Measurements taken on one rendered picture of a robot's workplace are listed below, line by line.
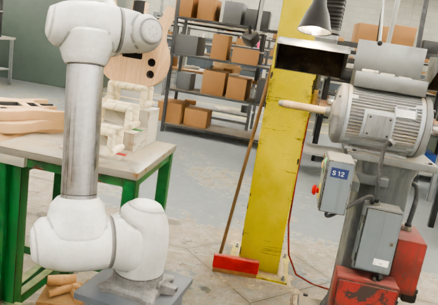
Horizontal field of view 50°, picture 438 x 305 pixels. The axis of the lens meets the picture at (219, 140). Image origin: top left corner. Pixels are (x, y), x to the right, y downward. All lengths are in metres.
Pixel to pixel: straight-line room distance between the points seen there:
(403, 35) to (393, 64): 4.71
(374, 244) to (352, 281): 0.18
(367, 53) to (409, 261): 0.89
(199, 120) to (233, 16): 1.58
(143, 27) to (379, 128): 1.03
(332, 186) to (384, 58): 0.66
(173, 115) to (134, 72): 4.81
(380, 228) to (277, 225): 1.24
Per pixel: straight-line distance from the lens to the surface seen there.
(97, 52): 1.35
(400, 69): 2.16
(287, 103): 2.04
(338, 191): 1.77
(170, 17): 2.24
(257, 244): 3.19
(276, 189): 3.05
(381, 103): 1.99
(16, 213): 2.18
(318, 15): 1.92
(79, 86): 1.35
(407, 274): 2.20
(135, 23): 1.37
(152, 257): 1.43
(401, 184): 2.06
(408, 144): 2.03
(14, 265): 2.28
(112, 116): 2.29
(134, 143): 2.11
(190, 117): 7.07
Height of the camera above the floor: 1.48
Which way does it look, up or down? 12 degrees down
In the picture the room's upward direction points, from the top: 9 degrees clockwise
